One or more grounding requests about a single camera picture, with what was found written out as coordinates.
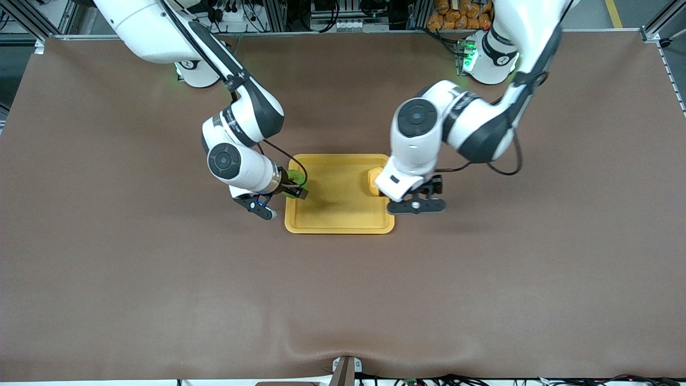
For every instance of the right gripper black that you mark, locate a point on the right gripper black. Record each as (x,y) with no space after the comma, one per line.
(290,188)

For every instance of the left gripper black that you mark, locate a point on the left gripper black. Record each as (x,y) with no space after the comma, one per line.
(435,185)

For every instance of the green apple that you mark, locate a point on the green apple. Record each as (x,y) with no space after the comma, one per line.
(298,177)

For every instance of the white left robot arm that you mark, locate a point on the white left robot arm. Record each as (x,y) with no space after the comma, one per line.
(412,155)

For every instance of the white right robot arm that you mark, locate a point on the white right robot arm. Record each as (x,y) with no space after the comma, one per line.
(246,166)

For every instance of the yellow plastic tray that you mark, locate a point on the yellow plastic tray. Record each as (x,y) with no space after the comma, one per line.
(337,214)

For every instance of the brown table mat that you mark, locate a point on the brown table mat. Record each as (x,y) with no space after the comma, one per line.
(343,295)

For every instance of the pile of orange breads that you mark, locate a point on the pile of orange breads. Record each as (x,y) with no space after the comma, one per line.
(455,16)

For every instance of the white terminal block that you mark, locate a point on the white terminal block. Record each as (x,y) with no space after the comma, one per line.
(349,24)

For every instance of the white power strip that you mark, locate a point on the white power strip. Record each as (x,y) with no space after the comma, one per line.
(233,17)

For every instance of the aluminium table edge rail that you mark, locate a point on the aluminium table edge rail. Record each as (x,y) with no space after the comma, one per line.
(375,32)

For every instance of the metal clamp bracket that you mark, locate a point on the metal clamp bracket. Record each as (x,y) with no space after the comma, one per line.
(345,371)

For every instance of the aluminium frame corner profile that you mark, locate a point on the aluminium frame corner profile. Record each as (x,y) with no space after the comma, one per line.
(662,27)
(29,21)

